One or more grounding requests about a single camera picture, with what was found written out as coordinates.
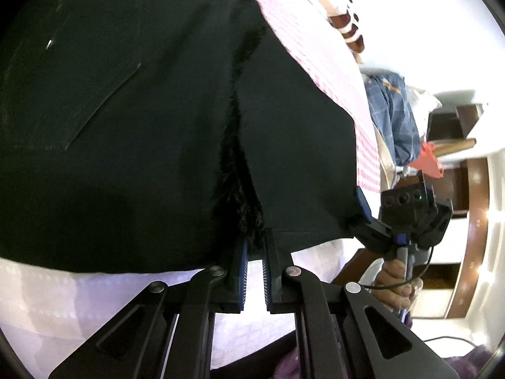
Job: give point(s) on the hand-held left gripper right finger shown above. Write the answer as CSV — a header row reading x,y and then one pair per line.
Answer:
x,y
265,280

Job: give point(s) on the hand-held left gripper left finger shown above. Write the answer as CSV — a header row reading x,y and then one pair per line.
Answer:
x,y
241,276

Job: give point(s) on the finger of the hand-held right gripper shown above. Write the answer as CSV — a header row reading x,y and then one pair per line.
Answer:
x,y
365,205

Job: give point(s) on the black pants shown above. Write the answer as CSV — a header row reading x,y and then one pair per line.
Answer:
x,y
138,126

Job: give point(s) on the person's right hand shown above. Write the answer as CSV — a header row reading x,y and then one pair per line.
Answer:
x,y
390,274

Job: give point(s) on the beige cloth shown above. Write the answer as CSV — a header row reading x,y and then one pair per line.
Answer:
x,y
384,162

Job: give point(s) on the red cloth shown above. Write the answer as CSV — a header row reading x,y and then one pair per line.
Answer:
x,y
428,160

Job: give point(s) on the blue plaid cloth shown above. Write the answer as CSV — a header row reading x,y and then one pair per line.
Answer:
x,y
394,118

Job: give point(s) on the white floral cloth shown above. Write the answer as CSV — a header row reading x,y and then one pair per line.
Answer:
x,y
424,100

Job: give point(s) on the pink checkered blanket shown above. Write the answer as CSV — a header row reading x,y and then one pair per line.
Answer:
x,y
315,39

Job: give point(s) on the orange plaid folded quilt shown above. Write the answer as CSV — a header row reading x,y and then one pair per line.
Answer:
x,y
347,23

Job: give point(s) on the pale pink bed sheet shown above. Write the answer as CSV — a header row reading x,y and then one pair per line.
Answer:
x,y
59,304

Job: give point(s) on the wooden frame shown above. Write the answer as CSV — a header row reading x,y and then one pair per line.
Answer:
x,y
453,147

